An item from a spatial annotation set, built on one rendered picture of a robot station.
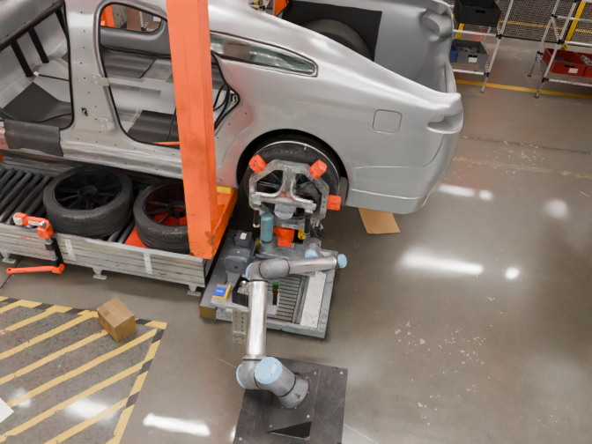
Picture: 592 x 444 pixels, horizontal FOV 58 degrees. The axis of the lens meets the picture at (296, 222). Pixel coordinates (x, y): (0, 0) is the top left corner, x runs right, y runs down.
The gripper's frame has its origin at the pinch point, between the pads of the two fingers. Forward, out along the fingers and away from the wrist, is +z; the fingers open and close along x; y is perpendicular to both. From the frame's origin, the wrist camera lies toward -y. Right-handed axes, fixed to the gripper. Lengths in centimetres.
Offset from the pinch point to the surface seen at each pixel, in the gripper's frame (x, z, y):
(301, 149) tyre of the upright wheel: 26, 8, -49
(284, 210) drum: 1.5, -20.8, -31.4
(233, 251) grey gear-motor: -56, -21, -23
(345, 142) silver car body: 53, 8, -37
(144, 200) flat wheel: -104, 6, -85
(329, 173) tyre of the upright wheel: 32.1, 2.9, -25.6
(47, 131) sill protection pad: -119, 11, -166
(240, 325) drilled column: -56, -71, 3
